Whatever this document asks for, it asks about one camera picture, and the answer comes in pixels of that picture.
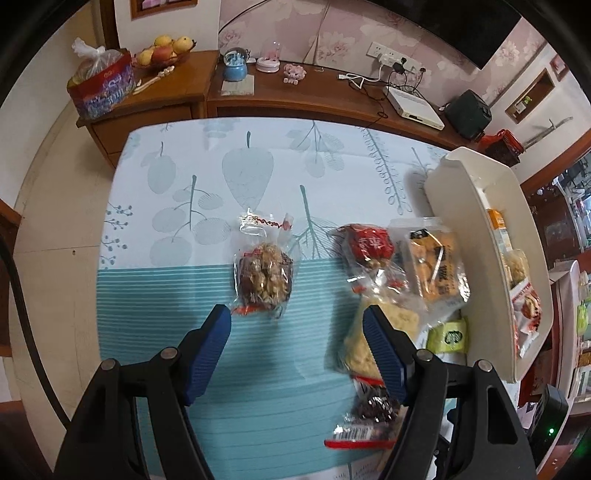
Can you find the metal wall bracket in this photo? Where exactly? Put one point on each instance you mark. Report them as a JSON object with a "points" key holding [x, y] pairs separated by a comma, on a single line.
{"points": [[549, 131]]}

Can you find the orange cake packet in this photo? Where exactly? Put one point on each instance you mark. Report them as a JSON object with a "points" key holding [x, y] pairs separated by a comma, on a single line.
{"points": [[436, 267]]}

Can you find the black wall television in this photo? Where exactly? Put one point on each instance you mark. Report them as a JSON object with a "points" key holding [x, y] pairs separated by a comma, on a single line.
{"points": [[461, 23]]}

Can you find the wooden picture frame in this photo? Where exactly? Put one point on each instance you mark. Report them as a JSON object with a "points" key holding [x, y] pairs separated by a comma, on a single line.
{"points": [[161, 14]]}

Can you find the blue snow globe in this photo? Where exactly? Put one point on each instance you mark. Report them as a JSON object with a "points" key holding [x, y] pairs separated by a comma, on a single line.
{"points": [[234, 71]]}

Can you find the grey square coaster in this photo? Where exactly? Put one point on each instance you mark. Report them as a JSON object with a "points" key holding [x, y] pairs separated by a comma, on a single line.
{"points": [[244, 87]]}

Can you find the pale yellow cracker packet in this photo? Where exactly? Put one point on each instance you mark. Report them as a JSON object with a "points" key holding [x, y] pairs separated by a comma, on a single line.
{"points": [[353, 346]]}

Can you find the cream knobbed stick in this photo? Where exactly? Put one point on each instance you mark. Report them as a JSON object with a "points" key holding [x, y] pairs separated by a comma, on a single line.
{"points": [[152, 82]]}

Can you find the small red snack packet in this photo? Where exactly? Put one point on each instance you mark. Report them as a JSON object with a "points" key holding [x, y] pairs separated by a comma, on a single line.
{"points": [[367, 247]]}

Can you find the wooden wall niche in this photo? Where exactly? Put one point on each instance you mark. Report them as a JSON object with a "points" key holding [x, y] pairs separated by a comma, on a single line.
{"points": [[531, 94]]}

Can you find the dark speaker box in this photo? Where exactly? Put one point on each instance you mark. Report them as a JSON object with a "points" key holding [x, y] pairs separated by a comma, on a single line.
{"points": [[468, 115]]}

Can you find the clear walnut date packet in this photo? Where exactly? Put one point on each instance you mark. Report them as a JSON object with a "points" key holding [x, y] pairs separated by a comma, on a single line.
{"points": [[265, 277]]}

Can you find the small green snack packet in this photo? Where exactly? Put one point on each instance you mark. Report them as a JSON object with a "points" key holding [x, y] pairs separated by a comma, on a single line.
{"points": [[448, 337]]}

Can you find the white wall socket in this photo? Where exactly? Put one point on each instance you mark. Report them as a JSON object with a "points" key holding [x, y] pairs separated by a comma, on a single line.
{"points": [[376, 50]]}

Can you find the pink toy figure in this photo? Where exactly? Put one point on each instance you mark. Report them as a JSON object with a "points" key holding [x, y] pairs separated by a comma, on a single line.
{"points": [[295, 73]]}

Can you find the dark red date packet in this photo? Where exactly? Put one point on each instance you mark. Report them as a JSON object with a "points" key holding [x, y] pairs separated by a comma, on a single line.
{"points": [[369, 410]]}

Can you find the bowl of fruit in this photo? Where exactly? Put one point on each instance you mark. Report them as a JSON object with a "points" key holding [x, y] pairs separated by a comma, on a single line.
{"points": [[161, 54]]}

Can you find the teal leaf print tablecloth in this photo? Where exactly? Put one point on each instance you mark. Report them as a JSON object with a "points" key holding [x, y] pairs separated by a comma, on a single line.
{"points": [[184, 286]]}

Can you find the white router box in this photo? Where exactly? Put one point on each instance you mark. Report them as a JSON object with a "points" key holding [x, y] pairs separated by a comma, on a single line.
{"points": [[413, 108]]}

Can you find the wooden cabinet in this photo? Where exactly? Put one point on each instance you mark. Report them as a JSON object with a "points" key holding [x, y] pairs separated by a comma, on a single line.
{"points": [[286, 104]]}

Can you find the cream plastic bin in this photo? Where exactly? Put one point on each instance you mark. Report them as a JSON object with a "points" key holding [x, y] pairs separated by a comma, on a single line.
{"points": [[466, 198]]}

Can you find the red gift box with bag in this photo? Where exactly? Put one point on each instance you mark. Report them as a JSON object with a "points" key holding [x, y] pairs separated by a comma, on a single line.
{"points": [[99, 87]]}

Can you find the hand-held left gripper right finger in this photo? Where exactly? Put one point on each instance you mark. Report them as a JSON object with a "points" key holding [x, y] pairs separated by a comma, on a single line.
{"points": [[383, 355]]}

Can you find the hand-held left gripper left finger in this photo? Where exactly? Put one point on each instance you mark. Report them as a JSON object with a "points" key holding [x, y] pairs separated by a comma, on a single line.
{"points": [[207, 355]]}

